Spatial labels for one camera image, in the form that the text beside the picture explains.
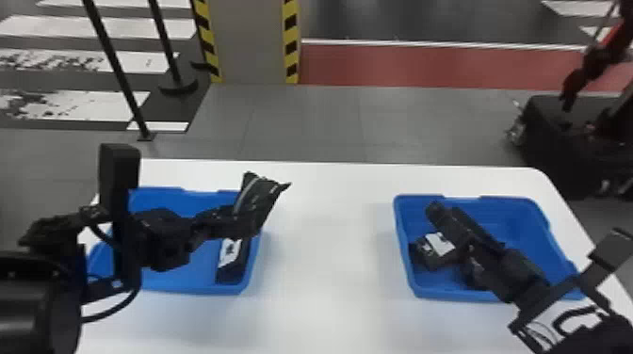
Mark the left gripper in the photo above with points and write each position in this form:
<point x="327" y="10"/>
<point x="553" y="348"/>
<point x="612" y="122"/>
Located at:
<point x="165" y="239"/>

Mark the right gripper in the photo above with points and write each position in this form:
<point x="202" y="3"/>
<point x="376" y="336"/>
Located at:
<point x="514" y="274"/>

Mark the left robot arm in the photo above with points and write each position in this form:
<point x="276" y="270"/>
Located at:
<point x="34" y="291"/>

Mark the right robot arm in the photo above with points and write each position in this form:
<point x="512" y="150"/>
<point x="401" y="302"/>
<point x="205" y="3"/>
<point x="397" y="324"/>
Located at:
<point x="578" y="326"/>

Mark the black part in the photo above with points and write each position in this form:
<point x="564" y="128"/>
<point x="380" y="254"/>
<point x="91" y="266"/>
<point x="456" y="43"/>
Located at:
<point x="430" y="249"/>
<point x="232" y="262"/>

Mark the blue tray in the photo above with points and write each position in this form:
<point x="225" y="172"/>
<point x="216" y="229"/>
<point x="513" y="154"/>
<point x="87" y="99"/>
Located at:
<point x="514" y="222"/>
<point x="168" y="200"/>

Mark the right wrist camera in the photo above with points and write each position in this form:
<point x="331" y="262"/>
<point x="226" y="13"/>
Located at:
<point x="610" y="257"/>

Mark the yellow black striped post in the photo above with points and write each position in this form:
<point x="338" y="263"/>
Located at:
<point x="291" y="39"/>
<point x="206" y="39"/>

